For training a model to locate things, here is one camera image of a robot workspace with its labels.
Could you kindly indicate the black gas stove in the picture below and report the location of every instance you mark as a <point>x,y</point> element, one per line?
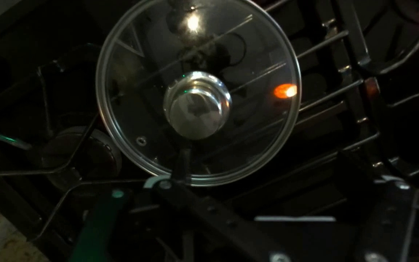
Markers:
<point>68,187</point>

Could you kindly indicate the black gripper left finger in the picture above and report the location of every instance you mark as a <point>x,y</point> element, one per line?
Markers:
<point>212,218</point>

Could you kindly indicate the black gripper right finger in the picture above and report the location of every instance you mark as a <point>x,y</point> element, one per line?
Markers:
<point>388,231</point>

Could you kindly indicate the glass pot lid steel knob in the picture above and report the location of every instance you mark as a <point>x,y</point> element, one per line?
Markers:
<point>213,87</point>

